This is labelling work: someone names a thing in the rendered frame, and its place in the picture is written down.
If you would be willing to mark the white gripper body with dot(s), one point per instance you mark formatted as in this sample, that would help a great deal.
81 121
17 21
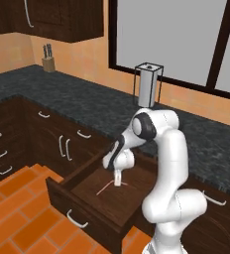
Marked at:
117 177

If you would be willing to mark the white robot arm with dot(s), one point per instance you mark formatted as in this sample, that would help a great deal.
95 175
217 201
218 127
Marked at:
170 158

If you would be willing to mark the dark wood open drawer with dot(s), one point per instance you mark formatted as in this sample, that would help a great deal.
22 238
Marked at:
97 201

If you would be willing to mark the dark wood drawer front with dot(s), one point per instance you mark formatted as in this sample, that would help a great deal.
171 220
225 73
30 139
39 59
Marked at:
219 211
93 132
51 110

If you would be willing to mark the dark wood drawer stack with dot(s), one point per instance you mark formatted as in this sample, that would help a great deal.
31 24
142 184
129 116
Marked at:
8 142

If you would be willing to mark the dark wood cupboard door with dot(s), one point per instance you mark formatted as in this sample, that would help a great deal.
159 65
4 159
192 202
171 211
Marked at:
82 155
44 145

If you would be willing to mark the white paper towel roll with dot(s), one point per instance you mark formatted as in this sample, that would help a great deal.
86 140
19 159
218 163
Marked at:
148 87

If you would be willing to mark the wooden knife block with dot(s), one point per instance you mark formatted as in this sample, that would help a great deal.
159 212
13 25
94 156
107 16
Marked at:
48 64

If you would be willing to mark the black framed window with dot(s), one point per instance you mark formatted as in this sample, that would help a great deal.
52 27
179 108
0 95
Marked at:
173 36

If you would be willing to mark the dark wood wall cupboards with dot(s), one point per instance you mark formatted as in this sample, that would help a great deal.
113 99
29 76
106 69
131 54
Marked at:
60 16

